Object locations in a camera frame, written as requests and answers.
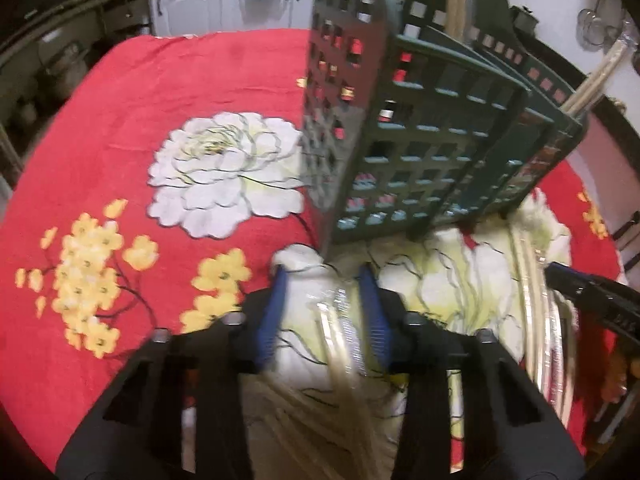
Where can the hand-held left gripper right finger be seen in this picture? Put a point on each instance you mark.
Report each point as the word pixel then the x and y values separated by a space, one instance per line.
pixel 375 320

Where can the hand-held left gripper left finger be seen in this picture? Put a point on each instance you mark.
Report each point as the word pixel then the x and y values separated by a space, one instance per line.
pixel 272 310

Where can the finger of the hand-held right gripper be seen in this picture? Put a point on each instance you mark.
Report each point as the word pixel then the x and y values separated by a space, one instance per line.
pixel 575 280

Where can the green plastic utensil holder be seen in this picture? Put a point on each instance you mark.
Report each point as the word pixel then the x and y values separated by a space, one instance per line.
pixel 425 125

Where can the red floral tablecloth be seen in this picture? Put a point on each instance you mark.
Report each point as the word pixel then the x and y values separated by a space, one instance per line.
pixel 125 110

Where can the white lower kitchen cabinets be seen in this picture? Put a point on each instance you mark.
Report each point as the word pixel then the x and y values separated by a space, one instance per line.
pixel 200 7

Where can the steel pot with lid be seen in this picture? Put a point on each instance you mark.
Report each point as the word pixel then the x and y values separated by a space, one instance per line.
pixel 65 67

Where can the open kitchen shelf unit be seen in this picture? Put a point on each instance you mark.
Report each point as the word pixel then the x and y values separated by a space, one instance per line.
pixel 75 17

